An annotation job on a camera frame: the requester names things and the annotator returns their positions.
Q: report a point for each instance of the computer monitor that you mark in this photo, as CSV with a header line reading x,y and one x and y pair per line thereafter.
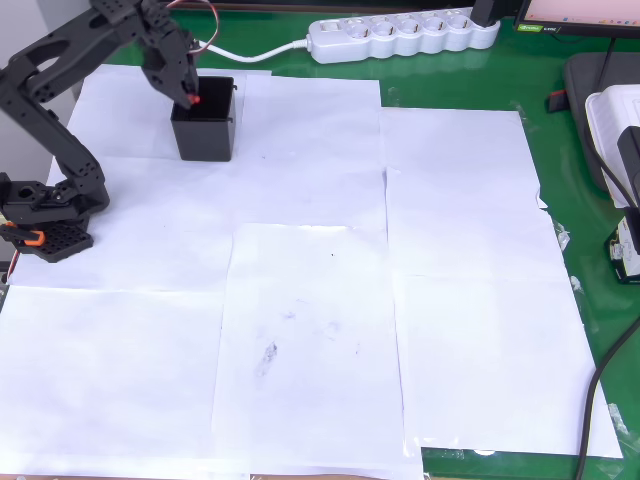
x,y
580,15

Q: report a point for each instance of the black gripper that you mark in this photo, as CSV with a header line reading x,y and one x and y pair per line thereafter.
x,y
173,79

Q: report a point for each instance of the black power plug adapter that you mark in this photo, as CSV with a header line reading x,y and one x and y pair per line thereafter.
x,y
484,11

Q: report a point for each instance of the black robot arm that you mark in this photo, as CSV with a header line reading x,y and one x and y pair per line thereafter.
x,y
50,65

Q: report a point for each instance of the white power strip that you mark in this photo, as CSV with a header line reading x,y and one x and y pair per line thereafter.
x,y
400,37

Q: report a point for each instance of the white device at right edge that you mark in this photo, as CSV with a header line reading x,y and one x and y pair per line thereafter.
x,y
612,110

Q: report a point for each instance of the black square cup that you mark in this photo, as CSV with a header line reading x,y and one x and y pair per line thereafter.
x,y
205,137

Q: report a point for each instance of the black device housing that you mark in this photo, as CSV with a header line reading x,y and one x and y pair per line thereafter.
x,y
631,150

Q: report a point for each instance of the black orange table clamp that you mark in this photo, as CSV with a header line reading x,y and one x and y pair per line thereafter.
x,y
27,237

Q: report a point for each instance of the white paper sheet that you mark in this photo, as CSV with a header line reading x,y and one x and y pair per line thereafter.
x,y
110,380
310,130
310,390
450,135
125,125
490,370
465,225
165,240

